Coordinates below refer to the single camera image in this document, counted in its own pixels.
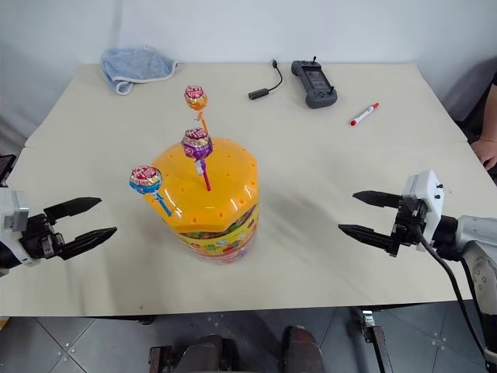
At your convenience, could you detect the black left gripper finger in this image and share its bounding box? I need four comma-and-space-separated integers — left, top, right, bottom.
61, 226, 118, 261
43, 197, 103, 226

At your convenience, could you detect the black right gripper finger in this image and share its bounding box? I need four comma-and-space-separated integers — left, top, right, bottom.
337, 223, 394, 254
352, 190, 401, 211

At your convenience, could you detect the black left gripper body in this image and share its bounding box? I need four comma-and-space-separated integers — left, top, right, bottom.
18, 212, 65, 262

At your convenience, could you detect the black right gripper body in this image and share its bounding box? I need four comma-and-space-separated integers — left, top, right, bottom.
389, 193, 428, 258

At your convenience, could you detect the blue wrapped lollipop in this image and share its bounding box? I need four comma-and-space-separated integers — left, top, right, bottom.
128, 165, 173, 217

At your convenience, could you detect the lollipop jar with orange lid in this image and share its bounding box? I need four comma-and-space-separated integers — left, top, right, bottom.
141, 135, 261, 267

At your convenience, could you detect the purple wrapped lollipop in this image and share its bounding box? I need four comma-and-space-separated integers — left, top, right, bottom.
179, 127, 214, 193

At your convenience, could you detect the orange wrapped lollipop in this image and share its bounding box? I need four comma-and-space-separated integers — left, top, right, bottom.
182, 84, 213, 138

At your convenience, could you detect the red whiteboard marker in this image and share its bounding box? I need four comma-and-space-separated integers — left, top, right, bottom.
348, 102, 381, 128

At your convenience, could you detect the grey handheld controller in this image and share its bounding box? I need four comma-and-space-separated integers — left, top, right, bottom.
290, 55, 339, 110

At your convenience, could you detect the light blue towel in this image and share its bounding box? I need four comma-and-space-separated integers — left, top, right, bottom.
99, 45, 181, 96

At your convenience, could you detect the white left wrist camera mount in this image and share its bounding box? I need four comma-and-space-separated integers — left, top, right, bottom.
0, 187, 30, 269

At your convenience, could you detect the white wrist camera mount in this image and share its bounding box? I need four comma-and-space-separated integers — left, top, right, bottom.
0, 187, 30, 269
401, 169, 444, 254

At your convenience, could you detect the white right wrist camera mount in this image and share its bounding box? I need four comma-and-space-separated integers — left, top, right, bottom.
401, 169, 444, 254

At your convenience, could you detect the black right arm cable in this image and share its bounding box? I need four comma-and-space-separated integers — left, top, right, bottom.
415, 227, 488, 366

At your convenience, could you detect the black USB adapter cable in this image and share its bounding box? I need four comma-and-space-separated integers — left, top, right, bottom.
248, 58, 284, 102

